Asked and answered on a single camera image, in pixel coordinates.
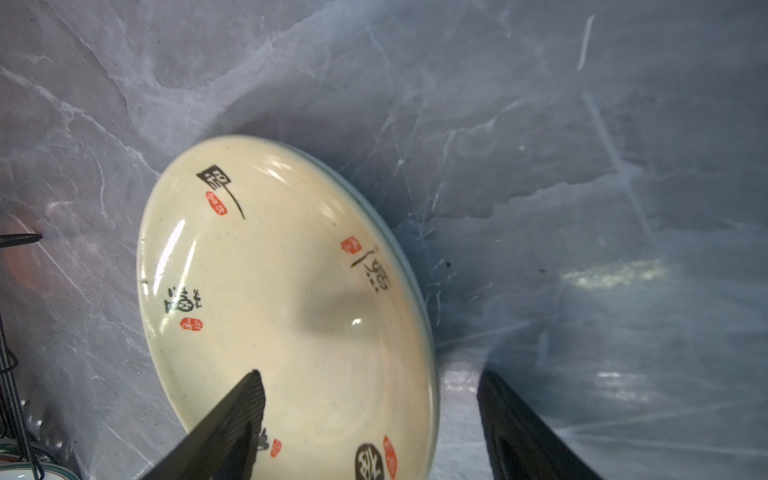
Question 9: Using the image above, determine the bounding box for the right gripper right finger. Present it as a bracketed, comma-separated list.
[477, 371, 599, 480]

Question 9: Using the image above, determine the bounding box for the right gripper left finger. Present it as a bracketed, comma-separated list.
[145, 370, 266, 480]

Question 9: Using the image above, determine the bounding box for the black wire dish rack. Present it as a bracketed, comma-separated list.
[0, 232, 46, 480]

